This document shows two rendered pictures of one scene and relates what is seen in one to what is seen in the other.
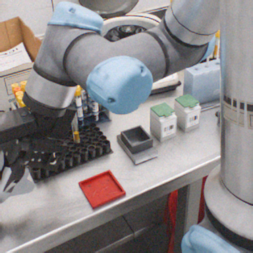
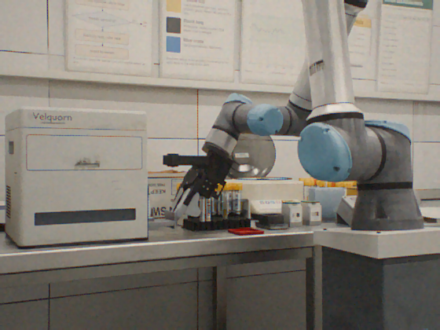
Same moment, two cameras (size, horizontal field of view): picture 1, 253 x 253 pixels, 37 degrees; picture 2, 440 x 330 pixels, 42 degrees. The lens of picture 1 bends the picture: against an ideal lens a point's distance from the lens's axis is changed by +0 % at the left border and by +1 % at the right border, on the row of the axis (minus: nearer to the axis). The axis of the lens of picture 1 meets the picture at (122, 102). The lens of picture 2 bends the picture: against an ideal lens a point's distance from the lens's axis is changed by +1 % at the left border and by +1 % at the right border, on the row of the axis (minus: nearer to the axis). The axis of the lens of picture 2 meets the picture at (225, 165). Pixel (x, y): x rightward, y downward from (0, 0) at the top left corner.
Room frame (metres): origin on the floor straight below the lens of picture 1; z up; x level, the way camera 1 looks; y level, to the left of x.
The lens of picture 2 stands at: (-0.95, 0.09, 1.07)
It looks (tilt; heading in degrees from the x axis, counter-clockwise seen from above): 1 degrees down; 1
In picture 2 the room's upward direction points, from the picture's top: straight up
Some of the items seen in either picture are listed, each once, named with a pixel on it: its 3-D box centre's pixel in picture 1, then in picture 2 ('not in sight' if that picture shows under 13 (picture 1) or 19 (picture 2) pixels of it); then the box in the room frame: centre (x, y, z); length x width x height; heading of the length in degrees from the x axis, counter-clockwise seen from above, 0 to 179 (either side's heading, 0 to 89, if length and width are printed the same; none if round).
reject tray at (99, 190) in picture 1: (101, 188); (245, 231); (0.49, 0.05, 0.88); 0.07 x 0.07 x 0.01; 27
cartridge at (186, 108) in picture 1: (186, 112); (310, 212); (0.68, -0.14, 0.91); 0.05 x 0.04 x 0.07; 27
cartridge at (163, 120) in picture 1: (163, 122); (291, 214); (0.65, -0.09, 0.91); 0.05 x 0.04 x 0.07; 27
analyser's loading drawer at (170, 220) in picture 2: not in sight; (131, 218); (0.39, 0.32, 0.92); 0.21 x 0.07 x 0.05; 117
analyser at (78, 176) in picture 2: not in sight; (79, 174); (0.43, 0.45, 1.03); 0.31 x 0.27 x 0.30; 117
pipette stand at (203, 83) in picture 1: (205, 84); (326, 204); (0.77, -0.20, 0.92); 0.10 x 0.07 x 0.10; 112
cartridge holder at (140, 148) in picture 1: (136, 141); (271, 221); (0.60, -0.03, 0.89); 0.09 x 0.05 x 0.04; 25
